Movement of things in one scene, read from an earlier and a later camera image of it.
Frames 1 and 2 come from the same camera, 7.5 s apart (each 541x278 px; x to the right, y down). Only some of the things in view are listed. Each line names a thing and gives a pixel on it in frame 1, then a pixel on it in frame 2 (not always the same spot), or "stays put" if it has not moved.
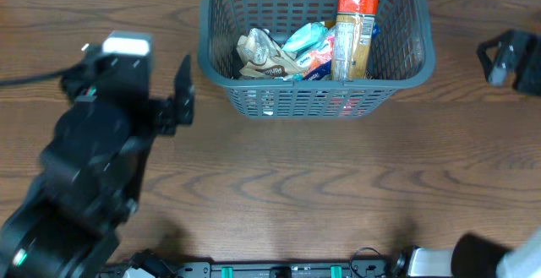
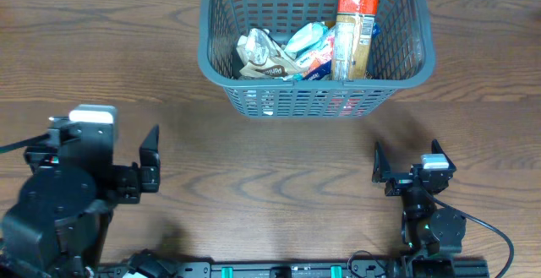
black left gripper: [164, 117] → [130, 178]
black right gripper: [520, 61] → [406, 179]
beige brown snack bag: [262, 57] stays put
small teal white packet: [306, 35] stays put
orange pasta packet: [357, 5] stays put
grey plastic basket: [231, 4] stays put
